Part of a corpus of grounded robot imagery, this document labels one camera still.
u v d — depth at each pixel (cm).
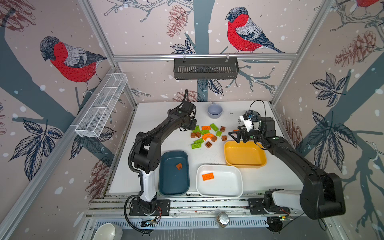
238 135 74
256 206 73
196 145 95
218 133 102
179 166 85
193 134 101
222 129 104
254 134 72
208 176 83
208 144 95
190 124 82
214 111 111
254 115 113
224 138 98
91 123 70
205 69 104
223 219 61
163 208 73
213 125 107
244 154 95
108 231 66
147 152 50
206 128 106
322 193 41
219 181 81
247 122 74
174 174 84
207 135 100
